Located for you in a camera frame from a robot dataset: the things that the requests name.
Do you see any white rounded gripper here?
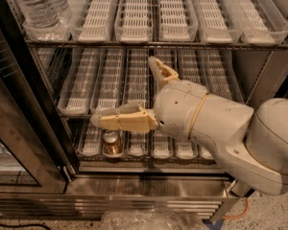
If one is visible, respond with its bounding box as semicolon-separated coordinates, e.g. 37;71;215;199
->
90;57;208;141

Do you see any clear plastic water bottle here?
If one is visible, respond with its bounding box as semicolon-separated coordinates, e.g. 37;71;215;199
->
16;0;59;28

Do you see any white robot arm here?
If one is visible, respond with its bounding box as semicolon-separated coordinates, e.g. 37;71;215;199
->
90;57;288;196

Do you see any stainless steel fridge cabinet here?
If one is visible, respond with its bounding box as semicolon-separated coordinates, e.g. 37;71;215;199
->
0;0;288;221

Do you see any glass fridge door left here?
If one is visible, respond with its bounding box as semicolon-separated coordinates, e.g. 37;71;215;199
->
0;12;78;195

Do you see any gold beverage can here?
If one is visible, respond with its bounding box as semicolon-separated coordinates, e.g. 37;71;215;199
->
101;129;123;156

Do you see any clear plastic bag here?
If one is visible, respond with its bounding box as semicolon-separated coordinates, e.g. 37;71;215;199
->
100;210;209;230

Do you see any blue tape on floor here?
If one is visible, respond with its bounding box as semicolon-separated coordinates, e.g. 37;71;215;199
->
203;219;224;230

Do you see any orange power cable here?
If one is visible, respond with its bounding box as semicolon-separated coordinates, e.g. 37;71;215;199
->
222;187;288;220

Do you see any black cable on floor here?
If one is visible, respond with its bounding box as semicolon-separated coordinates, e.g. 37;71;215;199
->
0;218;52;230

